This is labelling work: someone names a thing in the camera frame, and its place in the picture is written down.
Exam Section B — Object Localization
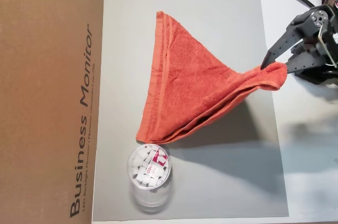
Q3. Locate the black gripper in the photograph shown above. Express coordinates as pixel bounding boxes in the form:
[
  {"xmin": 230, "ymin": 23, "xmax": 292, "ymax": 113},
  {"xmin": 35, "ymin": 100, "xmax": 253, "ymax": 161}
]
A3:
[{"xmin": 259, "ymin": 9, "xmax": 330, "ymax": 74}]

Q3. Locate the brown cardboard monitor box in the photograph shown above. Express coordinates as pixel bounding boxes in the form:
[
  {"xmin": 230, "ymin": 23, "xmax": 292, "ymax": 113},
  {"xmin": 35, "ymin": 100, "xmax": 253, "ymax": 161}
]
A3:
[{"xmin": 0, "ymin": 0, "xmax": 107, "ymax": 224}]

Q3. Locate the orange terry towel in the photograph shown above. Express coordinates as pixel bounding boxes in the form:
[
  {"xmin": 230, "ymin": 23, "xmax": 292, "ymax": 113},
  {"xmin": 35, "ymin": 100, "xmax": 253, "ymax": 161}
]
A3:
[{"xmin": 135, "ymin": 11, "xmax": 288, "ymax": 146}]

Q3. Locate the red white paper label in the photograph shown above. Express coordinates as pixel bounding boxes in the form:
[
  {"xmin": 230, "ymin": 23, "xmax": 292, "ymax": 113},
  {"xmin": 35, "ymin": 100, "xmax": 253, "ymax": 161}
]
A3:
[{"xmin": 144, "ymin": 149, "xmax": 168, "ymax": 180}]

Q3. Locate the clear plastic jar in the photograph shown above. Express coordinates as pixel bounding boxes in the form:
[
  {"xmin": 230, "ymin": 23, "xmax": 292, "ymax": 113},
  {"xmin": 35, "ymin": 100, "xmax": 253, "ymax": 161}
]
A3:
[{"xmin": 126, "ymin": 143, "xmax": 175, "ymax": 214}]

